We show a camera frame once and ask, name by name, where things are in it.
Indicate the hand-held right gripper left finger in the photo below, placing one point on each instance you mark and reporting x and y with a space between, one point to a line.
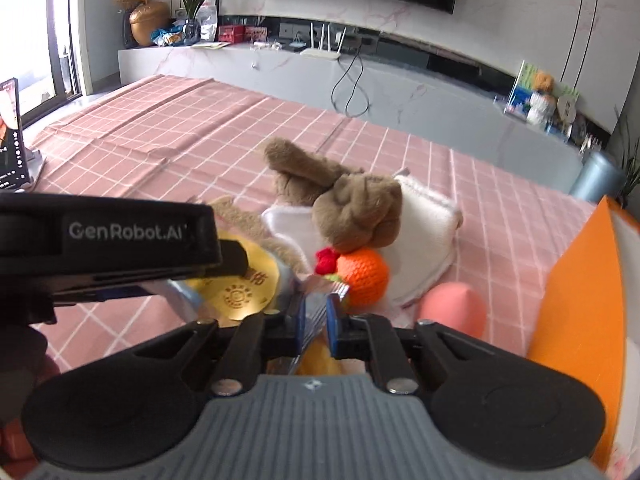
299 317

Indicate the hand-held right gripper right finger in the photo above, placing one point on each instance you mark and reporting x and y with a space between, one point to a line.
334 325

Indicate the orange crochet ball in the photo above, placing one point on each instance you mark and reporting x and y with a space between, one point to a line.
365 275

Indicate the brown plush toy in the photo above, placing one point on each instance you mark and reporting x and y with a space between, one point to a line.
350 205

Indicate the pink soft toy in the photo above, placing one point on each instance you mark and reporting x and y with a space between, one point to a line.
455 310

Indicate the white fluffy towel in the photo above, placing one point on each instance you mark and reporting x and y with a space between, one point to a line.
425 240

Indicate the orange cardboard box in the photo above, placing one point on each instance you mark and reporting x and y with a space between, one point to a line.
580 320

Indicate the yellow soft object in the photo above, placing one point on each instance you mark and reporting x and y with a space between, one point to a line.
320 360

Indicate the phone on stand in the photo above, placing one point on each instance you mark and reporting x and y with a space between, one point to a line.
12 135

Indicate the pink checked cloth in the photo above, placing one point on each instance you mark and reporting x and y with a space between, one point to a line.
200 135

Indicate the blue snack bags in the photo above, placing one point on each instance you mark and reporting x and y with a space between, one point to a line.
166 36

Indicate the sliding glass door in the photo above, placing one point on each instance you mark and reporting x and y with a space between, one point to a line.
62 25

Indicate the gold round vase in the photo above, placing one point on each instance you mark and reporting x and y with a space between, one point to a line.
149 22

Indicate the yellow papers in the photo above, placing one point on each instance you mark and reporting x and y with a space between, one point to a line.
210 45

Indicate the glass plant vase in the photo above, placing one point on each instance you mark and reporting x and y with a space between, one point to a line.
191 31

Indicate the red box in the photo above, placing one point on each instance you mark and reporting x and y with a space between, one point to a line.
231 34

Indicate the grey marble tv cabinet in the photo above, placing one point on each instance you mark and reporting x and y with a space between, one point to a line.
425 90

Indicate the pink box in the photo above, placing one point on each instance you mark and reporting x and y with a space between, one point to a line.
256 33

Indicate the white router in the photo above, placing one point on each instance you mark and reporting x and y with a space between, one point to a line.
320 52

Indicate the grey trash can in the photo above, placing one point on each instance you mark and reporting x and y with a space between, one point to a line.
595 177

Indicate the colourful photo display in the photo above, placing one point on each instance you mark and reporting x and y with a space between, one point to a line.
522 90

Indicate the small orange plush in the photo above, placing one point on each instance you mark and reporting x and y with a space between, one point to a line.
543 82

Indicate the black picture frame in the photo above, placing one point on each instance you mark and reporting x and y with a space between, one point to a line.
210 10

